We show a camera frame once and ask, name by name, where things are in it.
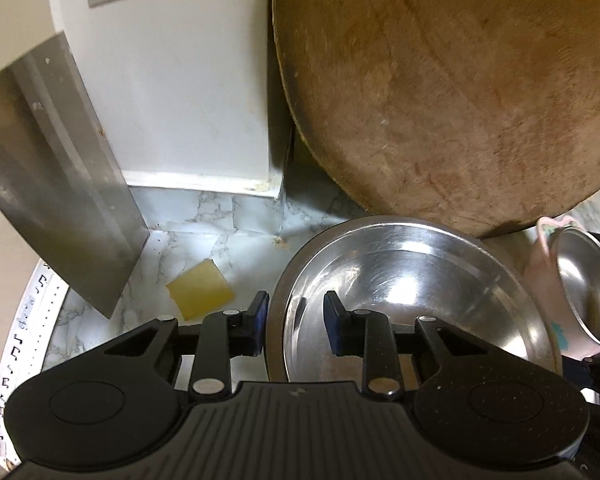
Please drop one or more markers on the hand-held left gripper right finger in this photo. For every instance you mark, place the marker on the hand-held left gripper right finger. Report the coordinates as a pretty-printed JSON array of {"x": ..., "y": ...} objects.
[{"x": 334, "y": 325}]

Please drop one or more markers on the small yellow square piece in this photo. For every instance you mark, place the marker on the small yellow square piece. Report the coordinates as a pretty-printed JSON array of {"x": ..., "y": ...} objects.
[{"x": 200, "y": 287}]

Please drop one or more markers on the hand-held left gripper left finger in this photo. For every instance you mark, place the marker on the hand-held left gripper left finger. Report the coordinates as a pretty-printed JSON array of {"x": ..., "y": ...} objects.
[{"x": 260, "y": 320}]

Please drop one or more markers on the steel cleaver blade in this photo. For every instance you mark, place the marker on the steel cleaver blade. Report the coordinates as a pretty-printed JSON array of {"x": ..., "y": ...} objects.
[{"x": 55, "y": 185}]

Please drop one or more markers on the pink steel-lined cup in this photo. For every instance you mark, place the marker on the pink steel-lined cup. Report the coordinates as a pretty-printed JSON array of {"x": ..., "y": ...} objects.
[{"x": 580, "y": 280}]

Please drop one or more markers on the stainless steel bowl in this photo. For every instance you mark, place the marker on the stainless steel bowl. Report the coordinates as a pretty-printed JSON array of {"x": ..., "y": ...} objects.
[{"x": 430, "y": 270}]

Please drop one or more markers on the white patterned trim strip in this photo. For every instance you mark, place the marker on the white patterned trim strip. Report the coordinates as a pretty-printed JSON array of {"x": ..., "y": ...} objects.
[{"x": 30, "y": 310}]

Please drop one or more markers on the round wooden cutting board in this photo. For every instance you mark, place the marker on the round wooden cutting board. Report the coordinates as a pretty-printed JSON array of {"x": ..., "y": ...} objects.
[{"x": 430, "y": 85}]

